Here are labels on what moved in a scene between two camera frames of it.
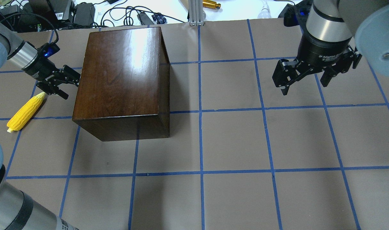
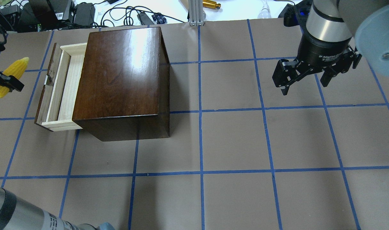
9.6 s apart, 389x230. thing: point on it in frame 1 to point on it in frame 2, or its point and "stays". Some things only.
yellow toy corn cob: x=25 y=113 to x=16 y=69
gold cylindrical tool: x=211 y=4 stays
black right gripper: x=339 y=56 stays
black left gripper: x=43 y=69 to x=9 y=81
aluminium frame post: x=195 y=12 stays
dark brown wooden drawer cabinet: x=123 y=91 stays
